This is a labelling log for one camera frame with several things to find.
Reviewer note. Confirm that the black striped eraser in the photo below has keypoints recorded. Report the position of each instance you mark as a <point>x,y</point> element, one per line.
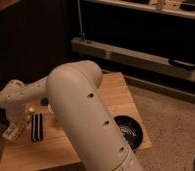
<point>37,127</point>

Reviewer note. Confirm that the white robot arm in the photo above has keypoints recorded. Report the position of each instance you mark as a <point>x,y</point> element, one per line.
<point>71,90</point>

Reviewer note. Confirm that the black round bowl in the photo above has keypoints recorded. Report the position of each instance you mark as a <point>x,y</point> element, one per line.
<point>131,130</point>

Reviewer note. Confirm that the metal vertical rod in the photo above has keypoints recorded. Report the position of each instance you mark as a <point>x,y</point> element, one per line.
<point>81,32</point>

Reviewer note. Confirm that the wooden table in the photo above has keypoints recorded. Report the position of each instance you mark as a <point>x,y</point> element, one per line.
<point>54,152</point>

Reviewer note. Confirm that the wooden shelf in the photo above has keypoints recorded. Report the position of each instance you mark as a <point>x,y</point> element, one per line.
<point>137,6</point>

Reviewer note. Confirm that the grey metal rail case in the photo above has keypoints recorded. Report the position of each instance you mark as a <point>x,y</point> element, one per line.
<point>132,58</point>

